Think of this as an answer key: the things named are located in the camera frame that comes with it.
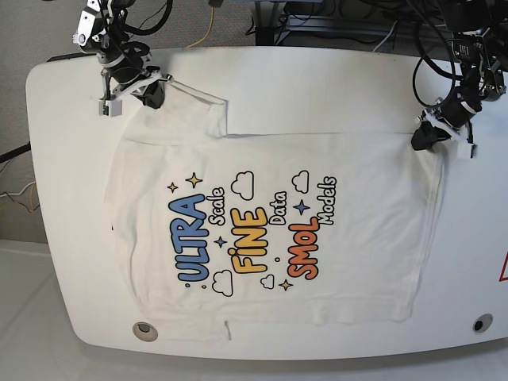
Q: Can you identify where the left table cable grommet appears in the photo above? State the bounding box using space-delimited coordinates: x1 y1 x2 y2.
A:
133 322 158 342

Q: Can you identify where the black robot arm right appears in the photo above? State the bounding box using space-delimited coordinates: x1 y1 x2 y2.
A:
72 0 173 117

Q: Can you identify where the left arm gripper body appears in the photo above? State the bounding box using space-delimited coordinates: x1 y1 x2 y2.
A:
418 94 482 143

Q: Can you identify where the right table cable grommet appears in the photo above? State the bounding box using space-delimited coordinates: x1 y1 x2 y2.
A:
473 314 493 333

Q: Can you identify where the white printed T-shirt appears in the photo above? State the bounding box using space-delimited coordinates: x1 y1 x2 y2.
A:
105 84 444 341

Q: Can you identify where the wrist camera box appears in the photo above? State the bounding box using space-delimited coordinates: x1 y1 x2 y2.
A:
98 98 122 117
456 140 476 160

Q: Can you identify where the yellow cable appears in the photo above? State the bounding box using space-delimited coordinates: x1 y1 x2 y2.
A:
187 6 215 49

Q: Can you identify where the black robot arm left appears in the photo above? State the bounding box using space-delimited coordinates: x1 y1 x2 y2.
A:
408 1 507 156

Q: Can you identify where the table cable grommet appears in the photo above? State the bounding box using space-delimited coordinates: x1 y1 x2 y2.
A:
473 314 493 333
133 322 158 342

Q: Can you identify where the black table base frame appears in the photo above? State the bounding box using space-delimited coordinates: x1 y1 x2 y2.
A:
249 1 414 46

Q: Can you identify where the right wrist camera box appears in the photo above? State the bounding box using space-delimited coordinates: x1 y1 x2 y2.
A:
98 98 122 117

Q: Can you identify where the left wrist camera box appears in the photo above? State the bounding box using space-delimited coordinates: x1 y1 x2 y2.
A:
456 140 476 160

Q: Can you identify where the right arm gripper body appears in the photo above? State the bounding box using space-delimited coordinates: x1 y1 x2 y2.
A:
101 55 171 99

